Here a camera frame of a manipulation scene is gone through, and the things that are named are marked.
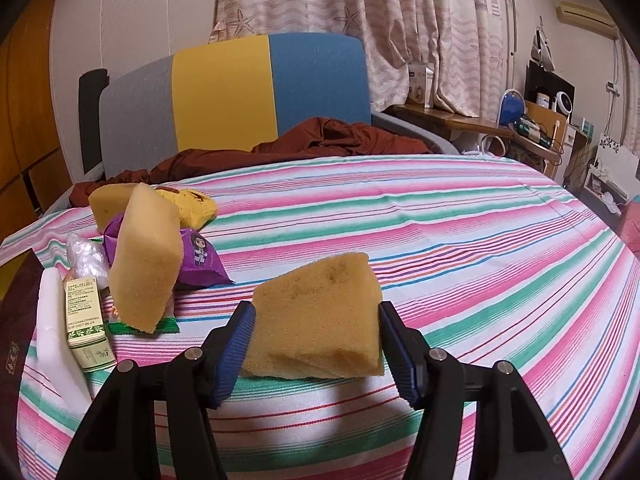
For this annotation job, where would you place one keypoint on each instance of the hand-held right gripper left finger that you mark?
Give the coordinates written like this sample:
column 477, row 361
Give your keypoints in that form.
column 234, row 355

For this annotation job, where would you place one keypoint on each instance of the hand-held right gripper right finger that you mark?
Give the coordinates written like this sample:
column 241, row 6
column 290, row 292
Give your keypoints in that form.
column 400, row 355

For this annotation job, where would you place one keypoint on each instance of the green snack packet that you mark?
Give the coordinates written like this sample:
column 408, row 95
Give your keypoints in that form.
column 167, row 326

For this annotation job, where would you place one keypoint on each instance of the yellow sponge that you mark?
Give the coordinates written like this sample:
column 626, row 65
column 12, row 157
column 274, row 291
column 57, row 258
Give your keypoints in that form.
column 107, row 205
column 315, row 315
column 145, row 260

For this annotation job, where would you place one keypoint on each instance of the beige carton box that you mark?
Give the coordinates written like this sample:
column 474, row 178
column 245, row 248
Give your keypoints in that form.
column 85, row 320

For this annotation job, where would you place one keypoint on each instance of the clear plastic bag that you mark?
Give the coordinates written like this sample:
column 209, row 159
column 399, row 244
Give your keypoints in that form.
column 85, row 255

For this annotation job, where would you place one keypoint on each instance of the white foam block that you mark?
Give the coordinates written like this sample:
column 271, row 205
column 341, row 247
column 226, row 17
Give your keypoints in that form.
column 52, row 350

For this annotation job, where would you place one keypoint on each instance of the purple snack packet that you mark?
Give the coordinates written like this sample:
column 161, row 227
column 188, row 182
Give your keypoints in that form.
column 200, row 260

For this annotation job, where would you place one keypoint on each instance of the striped bed sheet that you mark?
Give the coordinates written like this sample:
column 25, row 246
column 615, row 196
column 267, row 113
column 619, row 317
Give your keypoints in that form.
column 450, row 260

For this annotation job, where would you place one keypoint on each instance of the yellow snack packet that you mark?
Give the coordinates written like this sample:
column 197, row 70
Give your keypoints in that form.
column 195, row 207

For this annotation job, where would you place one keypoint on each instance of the metal tin lid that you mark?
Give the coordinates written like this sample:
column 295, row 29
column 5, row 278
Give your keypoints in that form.
column 15, row 335

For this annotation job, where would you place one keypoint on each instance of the brown cloth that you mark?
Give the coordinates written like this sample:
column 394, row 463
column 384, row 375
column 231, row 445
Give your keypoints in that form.
column 340, row 137

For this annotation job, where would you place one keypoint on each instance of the grey yellow blue chair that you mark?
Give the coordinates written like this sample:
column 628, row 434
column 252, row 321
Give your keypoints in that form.
column 220, row 100

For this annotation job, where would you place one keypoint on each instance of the blue round appliance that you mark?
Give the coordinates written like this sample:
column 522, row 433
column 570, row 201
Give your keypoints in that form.
column 510, row 105

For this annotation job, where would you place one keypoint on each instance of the white cardboard box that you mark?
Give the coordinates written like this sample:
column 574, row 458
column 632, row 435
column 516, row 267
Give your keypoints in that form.
column 419, row 82

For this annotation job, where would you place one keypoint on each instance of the white round fan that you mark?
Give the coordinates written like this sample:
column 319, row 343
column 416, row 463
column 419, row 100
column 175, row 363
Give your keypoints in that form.
column 563, row 102

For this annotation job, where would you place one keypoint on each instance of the black monitor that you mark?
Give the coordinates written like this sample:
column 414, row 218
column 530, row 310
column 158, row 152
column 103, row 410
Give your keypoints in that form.
column 542, row 82

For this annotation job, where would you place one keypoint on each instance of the orange wooden wardrobe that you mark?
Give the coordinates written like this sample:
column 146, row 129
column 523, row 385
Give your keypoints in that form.
column 25, row 110

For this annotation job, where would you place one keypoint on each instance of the metal pole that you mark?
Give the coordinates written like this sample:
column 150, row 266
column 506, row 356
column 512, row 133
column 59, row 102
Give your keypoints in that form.
column 513, row 20

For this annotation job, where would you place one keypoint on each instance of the patterned curtain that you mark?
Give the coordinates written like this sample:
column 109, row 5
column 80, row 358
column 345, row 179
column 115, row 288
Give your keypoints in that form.
column 325, row 0

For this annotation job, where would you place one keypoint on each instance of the air conditioner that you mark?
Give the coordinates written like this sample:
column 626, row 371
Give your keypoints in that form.
column 585, row 17

